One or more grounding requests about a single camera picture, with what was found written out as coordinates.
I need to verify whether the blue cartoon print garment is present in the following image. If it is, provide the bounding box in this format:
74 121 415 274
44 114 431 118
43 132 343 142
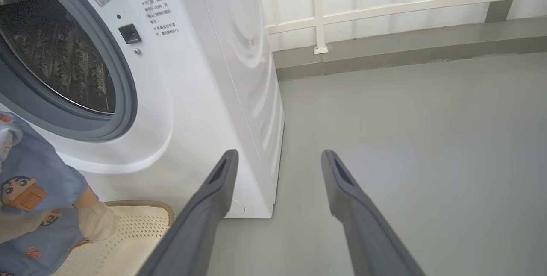
0 112 120 276

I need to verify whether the perforated steel washer drum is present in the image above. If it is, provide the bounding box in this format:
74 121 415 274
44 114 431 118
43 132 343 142
0 0 117 115

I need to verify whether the black door latch socket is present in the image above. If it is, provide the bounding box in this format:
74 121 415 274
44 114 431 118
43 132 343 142
118 24 142 45

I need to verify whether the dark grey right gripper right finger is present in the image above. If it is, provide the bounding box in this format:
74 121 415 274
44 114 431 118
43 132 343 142
321 150 426 276

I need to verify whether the grey rubber door gasket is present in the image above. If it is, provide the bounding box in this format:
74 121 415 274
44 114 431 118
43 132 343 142
0 0 138 142

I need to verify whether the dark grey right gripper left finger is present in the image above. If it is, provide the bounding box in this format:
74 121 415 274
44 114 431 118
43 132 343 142
137 149 239 276

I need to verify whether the cream perforated laundry basket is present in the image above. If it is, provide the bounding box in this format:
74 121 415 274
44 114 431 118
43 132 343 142
53 200 176 276

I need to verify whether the white front-load washing machine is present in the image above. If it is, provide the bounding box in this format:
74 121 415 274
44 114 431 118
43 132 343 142
0 0 285 219

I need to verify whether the white metal railing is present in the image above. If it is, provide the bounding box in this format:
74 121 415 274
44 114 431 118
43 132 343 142
265 0 547 54

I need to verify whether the round white filter cover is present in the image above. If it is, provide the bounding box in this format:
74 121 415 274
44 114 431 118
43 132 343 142
226 199 245 217

